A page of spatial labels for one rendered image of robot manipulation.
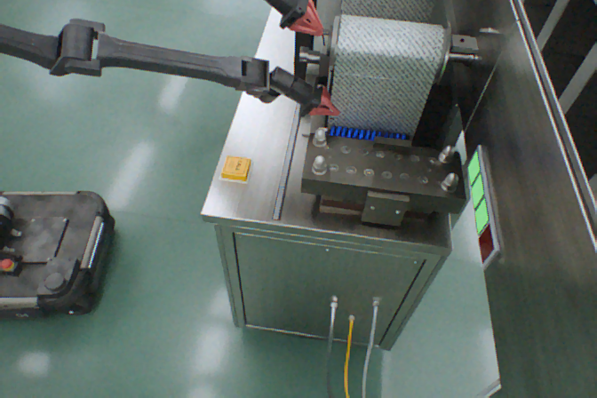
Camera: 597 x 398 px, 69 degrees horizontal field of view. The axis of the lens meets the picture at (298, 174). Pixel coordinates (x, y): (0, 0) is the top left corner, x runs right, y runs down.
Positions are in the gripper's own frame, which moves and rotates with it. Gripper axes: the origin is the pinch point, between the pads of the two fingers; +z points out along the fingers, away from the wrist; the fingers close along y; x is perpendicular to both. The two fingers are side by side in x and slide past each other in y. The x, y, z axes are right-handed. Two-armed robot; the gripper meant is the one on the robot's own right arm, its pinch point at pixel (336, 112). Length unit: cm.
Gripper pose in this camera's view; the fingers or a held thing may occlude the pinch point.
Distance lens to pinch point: 116.2
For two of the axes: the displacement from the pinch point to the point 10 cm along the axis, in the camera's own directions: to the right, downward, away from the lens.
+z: 8.5, 4.1, 3.3
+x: 5.1, -4.9, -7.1
